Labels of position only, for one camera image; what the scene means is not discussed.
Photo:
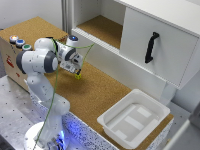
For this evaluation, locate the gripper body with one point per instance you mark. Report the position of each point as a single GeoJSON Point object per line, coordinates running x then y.
{"type": "Point", "coordinates": [74, 63]}

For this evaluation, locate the yellow block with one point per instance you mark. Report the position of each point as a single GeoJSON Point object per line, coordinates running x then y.
{"type": "Point", "coordinates": [78, 76]}

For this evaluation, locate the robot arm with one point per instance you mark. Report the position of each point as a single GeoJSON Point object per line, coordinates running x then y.
{"type": "Point", "coordinates": [36, 61]}

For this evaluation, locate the white cabinet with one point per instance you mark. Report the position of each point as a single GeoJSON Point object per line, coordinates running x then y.
{"type": "Point", "coordinates": [110, 30]}

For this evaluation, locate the green button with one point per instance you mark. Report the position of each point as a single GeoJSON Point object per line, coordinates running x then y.
{"type": "Point", "coordinates": [26, 47]}

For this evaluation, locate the blue button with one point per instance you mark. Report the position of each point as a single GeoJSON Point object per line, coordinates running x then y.
{"type": "Point", "coordinates": [20, 42]}

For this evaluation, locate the red button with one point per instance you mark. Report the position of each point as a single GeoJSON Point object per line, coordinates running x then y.
{"type": "Point", "coordinates": [13, 38]}

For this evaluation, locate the white plastic box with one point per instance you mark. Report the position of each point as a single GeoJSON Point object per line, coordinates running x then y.
{"type": "Point", "coordinates": [133, 118]}

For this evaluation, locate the white sliding door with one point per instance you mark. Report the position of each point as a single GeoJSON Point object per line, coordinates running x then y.
{"type": "Point", "coordinates": [160, 50]}

